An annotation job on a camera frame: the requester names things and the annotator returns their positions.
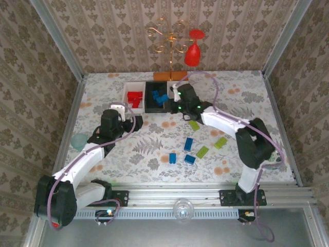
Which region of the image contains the black plastic bin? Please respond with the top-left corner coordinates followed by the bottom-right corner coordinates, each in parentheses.
top-left (143, 81), bottom-right (168, 114)

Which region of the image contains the white plastic bin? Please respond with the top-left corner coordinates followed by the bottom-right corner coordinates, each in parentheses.
top-left (122, 82), bottom-right (147, 114)
top-left (166, 81), bottom-right (180, 102)

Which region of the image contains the gold glass holder stand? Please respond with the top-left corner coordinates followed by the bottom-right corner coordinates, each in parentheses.
top-left (146, 17), bottom-right (190, 82)

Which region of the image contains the floral tablecloth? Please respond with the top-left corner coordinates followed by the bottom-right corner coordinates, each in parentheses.
top-left (63, 70), bottom-right (296, 185)

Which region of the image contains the red wine glass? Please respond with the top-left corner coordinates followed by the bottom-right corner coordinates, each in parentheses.
top-left (184, 29), bottom-right (206, 67)

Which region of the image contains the clear glass dome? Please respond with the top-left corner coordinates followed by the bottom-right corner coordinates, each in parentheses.
top-left (172, 199), bottom-right (194, 221)

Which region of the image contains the leaf pattern mug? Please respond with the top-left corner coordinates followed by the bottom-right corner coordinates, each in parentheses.
top-left (264, 151), bottom-right (284, 171)

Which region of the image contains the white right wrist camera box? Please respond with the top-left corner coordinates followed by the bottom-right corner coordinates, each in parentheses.
top-left (170, 84), bottom-right (181, 102)

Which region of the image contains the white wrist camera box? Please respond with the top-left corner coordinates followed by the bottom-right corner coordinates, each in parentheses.
top-left (110, 102), bottom-right (127, 122)
top-left (170, 84), bottom-right (181, 102)

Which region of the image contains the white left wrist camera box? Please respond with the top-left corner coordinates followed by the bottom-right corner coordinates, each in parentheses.
top-left (110, 102), bottom-right (127, 122)

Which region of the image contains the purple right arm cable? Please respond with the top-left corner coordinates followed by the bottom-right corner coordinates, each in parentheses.
top-left (177, 71), bottom-right (286, 243)

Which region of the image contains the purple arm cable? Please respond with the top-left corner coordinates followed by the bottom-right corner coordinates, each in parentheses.
top-left (47, 104), bottom-right (136, 230)
top-left (177, 71), bottom-right (286, 243)

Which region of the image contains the aluminium side rail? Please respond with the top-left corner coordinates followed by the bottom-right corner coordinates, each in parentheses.
top-left (50, 77), bottom-right (87, 181)
top-left (261, 72), bottom-right (304, 187)

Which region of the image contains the aluminium front rail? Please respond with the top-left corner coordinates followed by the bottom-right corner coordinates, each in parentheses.
top-left (74, 183), bottom-right (317, 209)

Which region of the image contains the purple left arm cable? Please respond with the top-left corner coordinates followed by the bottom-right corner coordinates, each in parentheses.
top-left (47, 104), bottom-right (136, 230)

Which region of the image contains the grey slotted cable duct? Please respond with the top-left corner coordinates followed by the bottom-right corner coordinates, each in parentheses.
top-left (74, 208), bottom-right (240, 220)

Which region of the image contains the aluminium frame post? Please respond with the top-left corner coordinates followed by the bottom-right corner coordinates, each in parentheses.
top-left (29, 0), bottom-right (85, 81)
top-left (261, 0), bottom-right (313, 76)

